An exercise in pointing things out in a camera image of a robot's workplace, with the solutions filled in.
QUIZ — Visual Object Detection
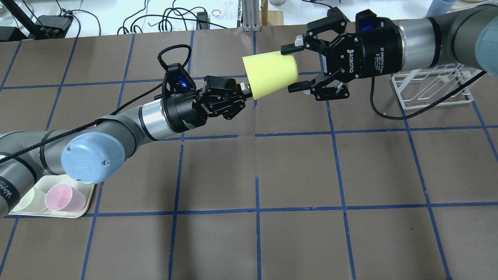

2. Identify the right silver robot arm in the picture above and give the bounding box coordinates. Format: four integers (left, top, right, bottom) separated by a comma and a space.
281, 3, 498, 101

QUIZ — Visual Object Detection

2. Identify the cream cup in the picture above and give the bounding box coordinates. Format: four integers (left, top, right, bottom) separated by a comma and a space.
13, 187, 47, 213

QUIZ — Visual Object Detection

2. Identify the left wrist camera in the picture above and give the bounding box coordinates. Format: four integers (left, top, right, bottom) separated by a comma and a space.
157, 44, 197, 99

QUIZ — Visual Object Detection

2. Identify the white wire cup rack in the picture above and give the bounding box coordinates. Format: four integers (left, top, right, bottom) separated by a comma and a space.
391, 63, 480, 110

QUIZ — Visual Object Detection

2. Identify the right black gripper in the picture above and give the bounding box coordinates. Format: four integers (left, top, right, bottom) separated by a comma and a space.
280, 7, 403, 101

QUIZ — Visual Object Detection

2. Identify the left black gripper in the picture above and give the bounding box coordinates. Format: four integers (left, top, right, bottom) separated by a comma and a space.
162, 76, 253, 133

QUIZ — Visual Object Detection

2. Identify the black monitor stand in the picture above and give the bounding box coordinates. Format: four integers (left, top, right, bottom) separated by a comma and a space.
1, 0, 74, 40

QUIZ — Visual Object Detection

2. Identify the blue cup on side table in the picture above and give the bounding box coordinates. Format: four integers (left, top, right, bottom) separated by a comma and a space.
425, 0, 456, 18

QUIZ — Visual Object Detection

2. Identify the pink cup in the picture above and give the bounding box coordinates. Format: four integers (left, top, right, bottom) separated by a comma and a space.
45, 183, 87, 212

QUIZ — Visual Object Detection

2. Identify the yellow ikea cup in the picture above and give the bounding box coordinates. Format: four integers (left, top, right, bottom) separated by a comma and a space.
242, 51, 298, 100

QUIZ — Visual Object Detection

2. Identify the beige cup tray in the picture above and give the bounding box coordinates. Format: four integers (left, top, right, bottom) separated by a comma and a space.
9, 174, 95, 218

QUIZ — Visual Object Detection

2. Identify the wooden mug tree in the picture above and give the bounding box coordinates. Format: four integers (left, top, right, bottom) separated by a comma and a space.
259, 0, 284, 26

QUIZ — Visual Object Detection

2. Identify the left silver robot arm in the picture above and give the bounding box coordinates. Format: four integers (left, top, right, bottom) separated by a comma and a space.
0, 76, 253, 216

